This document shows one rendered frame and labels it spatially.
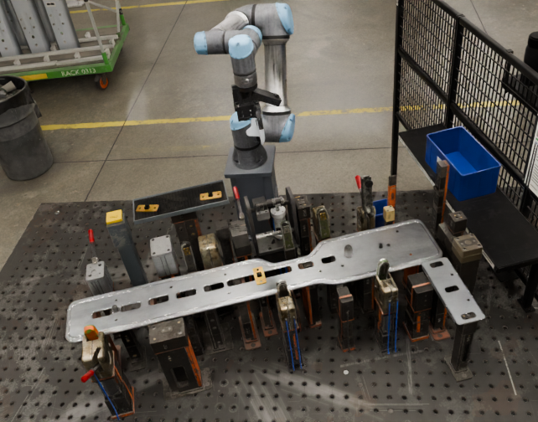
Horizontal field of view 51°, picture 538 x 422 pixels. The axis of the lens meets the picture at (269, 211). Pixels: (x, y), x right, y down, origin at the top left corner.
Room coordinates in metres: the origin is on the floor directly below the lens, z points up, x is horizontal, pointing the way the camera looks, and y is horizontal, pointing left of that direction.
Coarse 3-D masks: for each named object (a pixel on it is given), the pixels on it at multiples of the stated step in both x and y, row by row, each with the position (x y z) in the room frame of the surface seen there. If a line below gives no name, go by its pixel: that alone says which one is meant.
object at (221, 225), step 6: (216, 222) 1.63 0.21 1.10; (222, 222) 1.63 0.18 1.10; (216, 228) 1.60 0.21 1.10; (222, 228) 1.60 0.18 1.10; (228, 228) 1.60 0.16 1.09; (222, 234) 1.59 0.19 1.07; (228, 234) 1.59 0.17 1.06; (222, 240) 1.60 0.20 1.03; (228, 240) 1.60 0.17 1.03; (222, 246) 1.59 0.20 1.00; (228, 246) 1.60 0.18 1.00; (222, 252) 1.59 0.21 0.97; (228, 252) 1.60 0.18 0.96; (228, 258) 1.60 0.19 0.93; (234, 258) 1.60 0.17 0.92; (228, 264) 1.60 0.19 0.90
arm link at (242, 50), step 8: (232, 40) 1.67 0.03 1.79; (240, 40) 1.66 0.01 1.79; (248, 40) 1.65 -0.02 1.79; (232, 48) 1.65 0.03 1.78; (240, 48) 1.64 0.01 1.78; (248, 48) 1.64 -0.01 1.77; (232, 56) 1.65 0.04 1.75; (240, 56) 1.64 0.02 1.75; (248, 56) 1.64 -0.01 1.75; (232, 64) 1.66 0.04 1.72; (240, 64) 1.64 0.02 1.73; (248, 64) 1.64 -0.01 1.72; (240, 72) 1.64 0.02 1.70; (248, 72) 1.64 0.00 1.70
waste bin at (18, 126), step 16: (0, 80) 4.16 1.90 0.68; (16, 80) 4.12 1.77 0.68; (0, 96) 3.89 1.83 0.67; (16, 96) 3.79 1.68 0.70; (0, 112) 3.70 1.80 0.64; (16, 112) 3.76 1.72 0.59; (32, 112) 3.91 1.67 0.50; (0, 128) 3.72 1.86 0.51; (16, 128) 3.75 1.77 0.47; (32, 128) 3.84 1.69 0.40; (0, 144) 3.73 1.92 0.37; (16, 144) 3.74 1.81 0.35; (32, 144) 3.80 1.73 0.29; (0, 160) 3.77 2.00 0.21; (16, 160) 3.73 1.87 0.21; (32, 160) 3.77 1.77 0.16; (48, 160) 3.88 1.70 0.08; (16, 176) 3.75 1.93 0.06; (32, 176) 3.75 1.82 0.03
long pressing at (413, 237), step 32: (416, 224) 1.55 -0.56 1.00; (320, 256) 1.46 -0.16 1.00; (352, 256) 1.44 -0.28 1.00; (384, 256) 1.41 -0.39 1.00; (416, 256) 1.39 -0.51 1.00; (128, 288) 1.45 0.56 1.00; (160, 288) 1.43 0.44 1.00; (192, 288) 1.40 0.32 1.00; (224, 288) 1.38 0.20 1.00; (256, 288) 1.35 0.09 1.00; (288, 288) 1.33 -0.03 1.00; (96, 320) 1.32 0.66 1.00; (128, 320) 1.30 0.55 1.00; (160, 320) 1.28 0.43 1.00
